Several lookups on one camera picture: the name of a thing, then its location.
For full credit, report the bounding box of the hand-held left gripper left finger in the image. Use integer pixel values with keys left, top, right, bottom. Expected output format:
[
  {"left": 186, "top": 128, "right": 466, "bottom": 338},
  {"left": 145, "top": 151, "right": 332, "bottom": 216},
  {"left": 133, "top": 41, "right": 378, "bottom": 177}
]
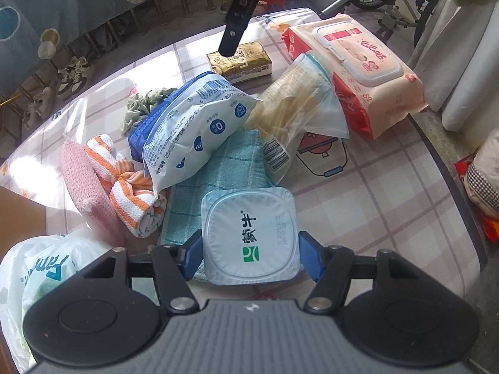
[{"left": 80, "top": 231, "right": 204, "bottom": 317}]

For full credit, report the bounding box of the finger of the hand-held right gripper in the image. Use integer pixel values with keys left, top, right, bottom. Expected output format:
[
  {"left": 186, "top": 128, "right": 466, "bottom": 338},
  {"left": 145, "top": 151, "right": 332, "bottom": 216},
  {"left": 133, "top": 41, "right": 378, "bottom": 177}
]
[{"left": 217, "top": 0, "right": 272, "bottom": 57}]

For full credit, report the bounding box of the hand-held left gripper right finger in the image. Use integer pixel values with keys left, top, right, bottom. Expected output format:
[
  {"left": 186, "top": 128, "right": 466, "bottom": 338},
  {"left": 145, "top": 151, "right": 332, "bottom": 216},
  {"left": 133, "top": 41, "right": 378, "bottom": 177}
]
[{"left": 297, "top": 231, "right": 421, "bottom": 315}]

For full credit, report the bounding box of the brown tissue packet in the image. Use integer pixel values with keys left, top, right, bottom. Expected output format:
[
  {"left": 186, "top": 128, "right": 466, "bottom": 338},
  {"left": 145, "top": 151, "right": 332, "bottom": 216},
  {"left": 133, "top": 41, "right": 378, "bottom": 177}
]
[{"left": 206, "top": 41, "right": 273, "bottom": 84}]

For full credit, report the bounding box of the white yogurt cup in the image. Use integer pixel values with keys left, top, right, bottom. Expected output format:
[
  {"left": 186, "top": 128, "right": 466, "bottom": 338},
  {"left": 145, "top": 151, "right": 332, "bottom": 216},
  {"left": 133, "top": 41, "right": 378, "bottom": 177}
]
[{"left": 201, "top": 187, "right": 304, "bottom": 286}]

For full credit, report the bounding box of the teal checked cloth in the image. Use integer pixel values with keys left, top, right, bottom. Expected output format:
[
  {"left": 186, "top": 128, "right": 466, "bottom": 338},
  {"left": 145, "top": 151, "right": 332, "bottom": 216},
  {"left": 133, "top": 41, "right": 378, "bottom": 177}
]
[{"left": 160, "top": 128, "right": 275, "bottom": 281}]

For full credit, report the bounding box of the green cloth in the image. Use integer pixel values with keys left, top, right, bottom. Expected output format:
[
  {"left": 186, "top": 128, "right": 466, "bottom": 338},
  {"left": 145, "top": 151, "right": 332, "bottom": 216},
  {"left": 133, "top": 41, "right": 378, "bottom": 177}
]
[{"left": 119, "top": 88, "right": 180, "bottom": 137}]

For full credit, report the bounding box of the orange white striped towel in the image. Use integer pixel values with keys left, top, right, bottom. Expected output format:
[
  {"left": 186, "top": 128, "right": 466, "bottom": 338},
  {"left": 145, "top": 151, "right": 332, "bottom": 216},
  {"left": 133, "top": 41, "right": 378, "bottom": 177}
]
[{"left": 85, "top": 133, "right": 167, "bottom": 238}]

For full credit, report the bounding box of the clear bag of noodles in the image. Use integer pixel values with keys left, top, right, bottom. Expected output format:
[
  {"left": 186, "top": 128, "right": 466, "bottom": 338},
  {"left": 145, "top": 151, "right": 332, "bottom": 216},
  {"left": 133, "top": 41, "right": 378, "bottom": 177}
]
[{"left": 245, "top": 56, "right": 336, "bottom": 185}]

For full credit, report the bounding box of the checked printed tablecloth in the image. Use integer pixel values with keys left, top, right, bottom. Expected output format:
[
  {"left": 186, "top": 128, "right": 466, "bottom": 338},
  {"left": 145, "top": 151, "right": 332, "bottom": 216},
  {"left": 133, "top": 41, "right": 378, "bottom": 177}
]
[{"left": 0, "top": 8, "right": 486, "bottom": 308}]

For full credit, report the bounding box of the blue white snack bag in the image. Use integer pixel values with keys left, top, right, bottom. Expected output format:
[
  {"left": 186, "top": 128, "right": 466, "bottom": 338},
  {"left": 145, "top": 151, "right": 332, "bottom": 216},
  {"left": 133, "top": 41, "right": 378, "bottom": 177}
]
[{"left": 128, "top": 71, "right": 263, "bottom": 199}]

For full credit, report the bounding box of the pink sponge cloth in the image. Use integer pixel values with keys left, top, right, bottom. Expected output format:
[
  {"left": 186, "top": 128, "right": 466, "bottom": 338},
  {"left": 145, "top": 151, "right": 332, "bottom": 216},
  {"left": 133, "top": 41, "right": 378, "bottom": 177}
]
[{"left": 60, "top": 136, "right": 125, "bottom": 246}]

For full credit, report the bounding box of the light blue clear bag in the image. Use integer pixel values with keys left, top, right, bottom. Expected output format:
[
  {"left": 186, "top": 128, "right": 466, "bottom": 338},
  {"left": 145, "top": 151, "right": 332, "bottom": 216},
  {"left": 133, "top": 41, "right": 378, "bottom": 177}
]
[{"left": 300, "top": 52, "right": 350, "bottom": 141}]

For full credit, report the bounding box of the pink wet wipes pack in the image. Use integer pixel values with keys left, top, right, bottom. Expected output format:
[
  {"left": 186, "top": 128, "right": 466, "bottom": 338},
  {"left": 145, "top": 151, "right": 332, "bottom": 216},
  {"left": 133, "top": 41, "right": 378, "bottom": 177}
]
[{"left": 290, "top": 13, "right": 429, "bottom": 141}]

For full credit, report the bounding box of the red plastic packet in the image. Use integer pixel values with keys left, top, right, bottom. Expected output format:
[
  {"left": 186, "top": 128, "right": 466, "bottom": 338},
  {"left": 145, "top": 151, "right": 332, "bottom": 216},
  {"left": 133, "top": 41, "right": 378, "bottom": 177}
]
[{"left": 281, "top": 27, "right": 375, "bottom": 141}]

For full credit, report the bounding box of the white plastic bag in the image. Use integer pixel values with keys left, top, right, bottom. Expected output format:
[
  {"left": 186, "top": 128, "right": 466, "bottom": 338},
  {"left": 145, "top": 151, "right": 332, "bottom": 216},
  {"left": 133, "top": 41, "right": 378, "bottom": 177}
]
[{"left": 0, "top": 234, "right": 118, "bottom": 374}]

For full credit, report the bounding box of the cardboard box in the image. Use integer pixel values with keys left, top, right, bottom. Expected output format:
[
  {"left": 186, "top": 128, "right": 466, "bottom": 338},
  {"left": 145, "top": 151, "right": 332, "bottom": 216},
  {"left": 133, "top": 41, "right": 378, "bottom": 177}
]
[{"left": 0, "top": 185, "right": 49, "bottom": 258}]

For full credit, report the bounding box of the pair of green white sneakers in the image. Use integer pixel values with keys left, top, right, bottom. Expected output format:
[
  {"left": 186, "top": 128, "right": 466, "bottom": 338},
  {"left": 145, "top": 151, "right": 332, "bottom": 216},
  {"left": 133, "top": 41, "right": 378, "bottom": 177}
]
[{"left": 56, "top": 56, "right": 94, "bottom": 100}]

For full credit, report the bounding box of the red packet on floor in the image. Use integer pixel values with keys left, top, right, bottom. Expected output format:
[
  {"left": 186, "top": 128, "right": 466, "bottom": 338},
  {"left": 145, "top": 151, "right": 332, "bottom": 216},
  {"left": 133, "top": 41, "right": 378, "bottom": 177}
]
[{"left": 454, "top": 156, "right": 499, "bottom": 242}]

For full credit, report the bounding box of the white curtain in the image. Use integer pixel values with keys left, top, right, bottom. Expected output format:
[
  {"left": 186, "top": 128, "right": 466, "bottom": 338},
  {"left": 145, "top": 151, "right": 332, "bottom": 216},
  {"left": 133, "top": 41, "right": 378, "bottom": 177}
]
[{"left": 405, "top": 0, "right": 499, "bottom": 133}]

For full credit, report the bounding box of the houndstooth fabric bag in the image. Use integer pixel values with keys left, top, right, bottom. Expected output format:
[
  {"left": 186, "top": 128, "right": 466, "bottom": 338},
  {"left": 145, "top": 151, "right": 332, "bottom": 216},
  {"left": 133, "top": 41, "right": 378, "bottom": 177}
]
[{"left": 464, "top": 128, "right": 499, "bottom": 219}]

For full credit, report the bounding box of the pair of beige sneakers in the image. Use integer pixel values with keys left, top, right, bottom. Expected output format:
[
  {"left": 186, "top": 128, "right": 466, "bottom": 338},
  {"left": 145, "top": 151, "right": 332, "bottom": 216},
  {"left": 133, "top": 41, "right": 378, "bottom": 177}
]
[{"left": 21, "top": 86, "right": 55, "bottom": 129}]

